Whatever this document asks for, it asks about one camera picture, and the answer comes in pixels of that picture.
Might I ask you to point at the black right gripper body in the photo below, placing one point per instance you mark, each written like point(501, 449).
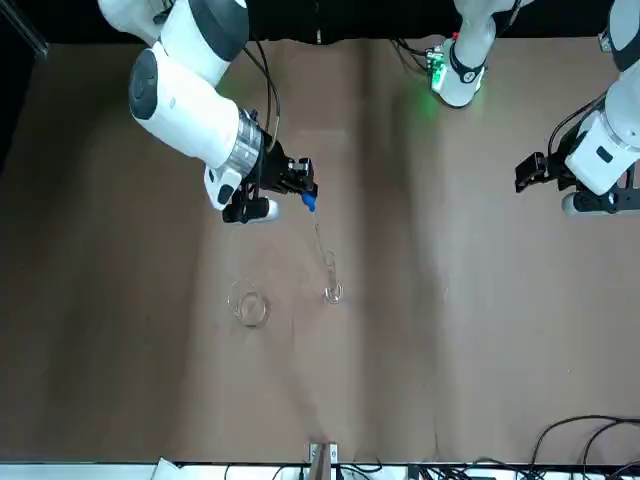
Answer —
point(272, 170)

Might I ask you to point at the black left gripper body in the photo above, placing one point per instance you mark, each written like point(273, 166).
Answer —
point(559, 170)

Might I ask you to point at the glass pipette with blue bulb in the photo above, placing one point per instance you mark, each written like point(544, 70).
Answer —
point(308, 201)

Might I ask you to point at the clear glass graduated cylinder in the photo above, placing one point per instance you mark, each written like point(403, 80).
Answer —
point(333, 295)

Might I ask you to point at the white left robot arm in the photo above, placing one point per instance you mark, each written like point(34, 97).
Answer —
point(465, 75)

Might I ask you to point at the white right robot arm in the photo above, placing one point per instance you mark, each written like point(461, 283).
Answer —
point(185, 115)

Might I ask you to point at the clear glass beaker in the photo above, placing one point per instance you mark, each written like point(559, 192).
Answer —
point(252, 310)

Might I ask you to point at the white paper sheet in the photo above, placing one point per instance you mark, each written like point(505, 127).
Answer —
point(166, 470)

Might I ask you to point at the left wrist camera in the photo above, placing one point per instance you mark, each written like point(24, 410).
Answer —
point(590, 202)

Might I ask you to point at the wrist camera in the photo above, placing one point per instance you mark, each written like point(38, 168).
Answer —
point(590, 202)
point(250, 210)

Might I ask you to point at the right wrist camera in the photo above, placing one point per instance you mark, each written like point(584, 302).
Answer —
point(250, 210)

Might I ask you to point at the grey mount rod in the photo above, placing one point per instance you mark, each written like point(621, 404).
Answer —
point(318, 36)

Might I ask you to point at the aluminium profile post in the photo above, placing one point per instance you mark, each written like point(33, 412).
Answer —
point(322, 460)

